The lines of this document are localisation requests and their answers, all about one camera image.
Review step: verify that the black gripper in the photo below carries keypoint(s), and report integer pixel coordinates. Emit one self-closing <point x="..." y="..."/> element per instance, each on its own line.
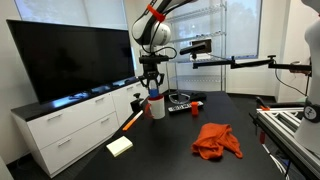
<point x="151" y="70"/>

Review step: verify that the blue star block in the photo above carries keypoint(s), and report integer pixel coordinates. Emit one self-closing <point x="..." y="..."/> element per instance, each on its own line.
<point x="153" y="92"/>

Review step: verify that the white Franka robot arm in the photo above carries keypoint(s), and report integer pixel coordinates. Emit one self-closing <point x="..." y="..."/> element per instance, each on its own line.
<point x="160" y="33"/>

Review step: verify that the white mug red inside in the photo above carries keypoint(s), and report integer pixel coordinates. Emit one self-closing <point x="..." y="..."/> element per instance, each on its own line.
<point x="157" y="108"/>

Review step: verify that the orange and white marker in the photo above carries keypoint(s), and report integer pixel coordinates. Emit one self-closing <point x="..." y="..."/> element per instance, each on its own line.
<point x="132" y="120"/>

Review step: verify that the flat black pouch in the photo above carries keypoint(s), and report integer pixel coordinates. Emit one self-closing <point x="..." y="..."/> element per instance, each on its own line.
<point x="198" y="96"/>

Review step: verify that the small orange block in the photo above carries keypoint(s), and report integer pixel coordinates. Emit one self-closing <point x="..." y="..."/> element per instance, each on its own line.
<point x="194" y="109"/>

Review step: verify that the white sticky note pad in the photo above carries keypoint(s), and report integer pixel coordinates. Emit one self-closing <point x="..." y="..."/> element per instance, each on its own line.
<point x="119" y="146"/>

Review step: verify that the large black television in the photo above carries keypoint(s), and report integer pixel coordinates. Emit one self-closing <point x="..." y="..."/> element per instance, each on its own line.
<point x="73" y="60"/>

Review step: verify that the orange cloth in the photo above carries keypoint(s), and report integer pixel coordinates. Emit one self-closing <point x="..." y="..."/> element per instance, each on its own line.
<point x="213" y="140"/>

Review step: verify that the white cabinet black top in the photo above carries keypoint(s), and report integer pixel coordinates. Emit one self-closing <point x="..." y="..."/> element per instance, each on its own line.
<point x="76" y="130"/>

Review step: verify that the small red clip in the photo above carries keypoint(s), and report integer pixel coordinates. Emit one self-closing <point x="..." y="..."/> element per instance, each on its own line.
<point x="262" y="137"/>

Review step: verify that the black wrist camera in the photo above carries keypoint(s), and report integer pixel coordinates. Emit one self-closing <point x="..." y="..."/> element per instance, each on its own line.
<point x="153" y="59"/>

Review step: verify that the black knob clamp mount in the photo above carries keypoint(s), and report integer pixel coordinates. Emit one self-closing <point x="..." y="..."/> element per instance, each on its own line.
<point x="136" y="104"/>

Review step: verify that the black stereo camera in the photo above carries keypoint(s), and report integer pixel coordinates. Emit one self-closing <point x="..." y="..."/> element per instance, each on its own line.
<point x="195" y="47"/>

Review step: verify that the orange clamp on frame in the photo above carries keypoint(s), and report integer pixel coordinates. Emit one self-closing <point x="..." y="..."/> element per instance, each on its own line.
<point x="264" y="107"/>

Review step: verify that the aluminium frame rails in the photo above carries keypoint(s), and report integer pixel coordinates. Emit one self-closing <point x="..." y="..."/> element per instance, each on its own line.
<point x="283" y="125"/>

